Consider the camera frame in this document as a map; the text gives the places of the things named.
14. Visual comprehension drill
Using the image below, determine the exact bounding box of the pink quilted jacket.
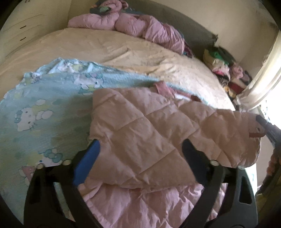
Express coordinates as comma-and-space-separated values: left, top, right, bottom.
79, 87, 261, 227

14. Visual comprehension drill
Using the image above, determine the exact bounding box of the pile of folded clothes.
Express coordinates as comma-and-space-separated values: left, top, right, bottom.
203, 46, 252, 110

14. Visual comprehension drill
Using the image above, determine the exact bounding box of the person's right hand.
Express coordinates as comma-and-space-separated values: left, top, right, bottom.
266, 153, 280, 176

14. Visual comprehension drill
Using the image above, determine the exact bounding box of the white window curtain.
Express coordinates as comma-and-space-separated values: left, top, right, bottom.
237, 32, 280, 110

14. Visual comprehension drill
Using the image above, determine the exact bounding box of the blue cartoon print blanket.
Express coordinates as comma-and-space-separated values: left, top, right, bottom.
0, 57, 212, 198

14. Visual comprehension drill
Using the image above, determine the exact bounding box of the grey upholstered headboard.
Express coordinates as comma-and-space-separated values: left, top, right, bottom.
127, 0, 218, 60

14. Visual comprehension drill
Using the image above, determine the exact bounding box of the cream bed sheet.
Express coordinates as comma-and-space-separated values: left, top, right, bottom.
1, 28, 234, 110

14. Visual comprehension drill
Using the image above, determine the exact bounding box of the crumpled pink duvet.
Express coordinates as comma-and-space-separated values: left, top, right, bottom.
68, 13, 185, 55

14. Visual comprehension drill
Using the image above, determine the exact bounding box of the cream wardrobe with drawers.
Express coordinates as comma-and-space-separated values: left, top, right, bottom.
1, 1, 71, 63

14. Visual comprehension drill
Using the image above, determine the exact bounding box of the dark patterned pillow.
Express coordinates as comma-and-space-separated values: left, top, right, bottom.
90, 0, 143, 16

